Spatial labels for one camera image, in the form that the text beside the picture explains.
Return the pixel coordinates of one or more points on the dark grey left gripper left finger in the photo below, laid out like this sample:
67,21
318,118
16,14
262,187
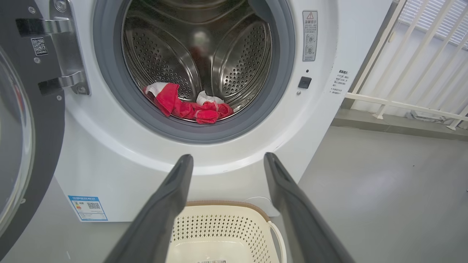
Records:
153,219

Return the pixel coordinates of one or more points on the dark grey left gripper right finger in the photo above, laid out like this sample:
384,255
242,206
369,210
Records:
303,226

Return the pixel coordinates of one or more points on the red and white garment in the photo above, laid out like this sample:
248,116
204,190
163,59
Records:
172,102

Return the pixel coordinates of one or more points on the round dark glass washer door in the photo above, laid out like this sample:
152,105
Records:
47,138

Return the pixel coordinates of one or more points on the cream perforated laundry basket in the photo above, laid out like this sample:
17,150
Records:
219,233

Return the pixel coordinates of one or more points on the white front-load washing machine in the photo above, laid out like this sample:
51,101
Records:
109,153

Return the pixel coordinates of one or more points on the blue energy label sticker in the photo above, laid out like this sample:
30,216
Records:
87,208

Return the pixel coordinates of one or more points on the white metal railing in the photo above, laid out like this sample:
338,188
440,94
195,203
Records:
402,105

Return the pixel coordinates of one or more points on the grey warning sticker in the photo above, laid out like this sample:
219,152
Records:
310,36

